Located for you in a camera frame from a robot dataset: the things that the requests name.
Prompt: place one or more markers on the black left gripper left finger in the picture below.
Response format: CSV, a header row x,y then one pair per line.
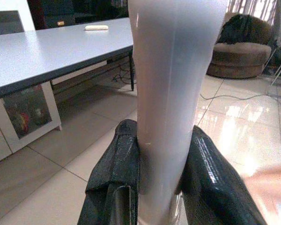
x,y
117,168

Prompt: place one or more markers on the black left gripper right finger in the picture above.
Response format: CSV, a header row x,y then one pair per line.
x,y
213,178

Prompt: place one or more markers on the person's hand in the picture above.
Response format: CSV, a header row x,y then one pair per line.
x,y
269,189

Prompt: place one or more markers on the white glass-door cabinet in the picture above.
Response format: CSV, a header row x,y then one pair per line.
x,y
21,122

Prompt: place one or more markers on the white metal chair legs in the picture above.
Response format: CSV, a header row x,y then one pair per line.
x,y
279,68

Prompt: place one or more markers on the brown round plush armchair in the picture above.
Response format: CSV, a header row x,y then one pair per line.
x,y
241,49

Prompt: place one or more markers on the grey long table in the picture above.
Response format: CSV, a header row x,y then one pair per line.
x,y
49,54

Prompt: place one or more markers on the small cream object on table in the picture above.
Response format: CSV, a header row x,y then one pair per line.
x,y
96,27

